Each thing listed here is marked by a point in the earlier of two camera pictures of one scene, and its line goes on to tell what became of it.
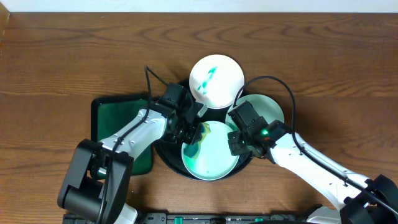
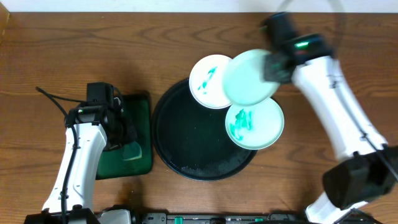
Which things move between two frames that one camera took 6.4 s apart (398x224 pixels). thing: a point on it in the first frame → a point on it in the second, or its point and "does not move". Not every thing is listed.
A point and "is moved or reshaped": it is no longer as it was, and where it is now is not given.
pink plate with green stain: (216, 81) does not move
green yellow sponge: (193, 150) is moved or reshaped
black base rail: (272, 218) does not move
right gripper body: (240, 142) → (272, 73)
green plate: (214, 160) → (241, 78)
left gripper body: (193, 132) → (123, 134)
